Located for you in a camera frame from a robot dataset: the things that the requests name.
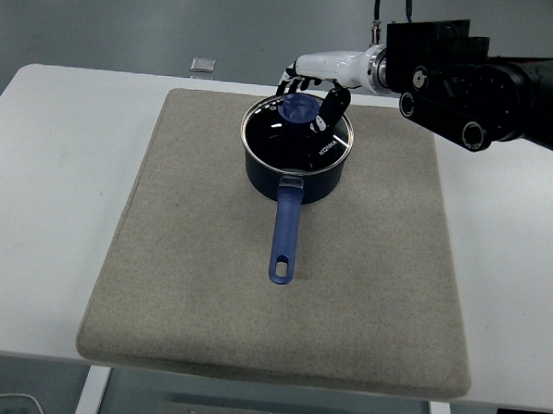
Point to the beige fabric mat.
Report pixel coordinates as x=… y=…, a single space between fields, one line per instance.
x=209 y=259

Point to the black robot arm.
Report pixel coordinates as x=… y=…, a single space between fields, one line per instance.
x=486 y=93

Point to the glass pot lid blue knob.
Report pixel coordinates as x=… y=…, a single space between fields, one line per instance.
x=275 y=139

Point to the small metal floor plate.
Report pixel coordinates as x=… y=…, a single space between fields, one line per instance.
x=202 y=64

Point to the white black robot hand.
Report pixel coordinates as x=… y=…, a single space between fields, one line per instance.
x=332 y=64

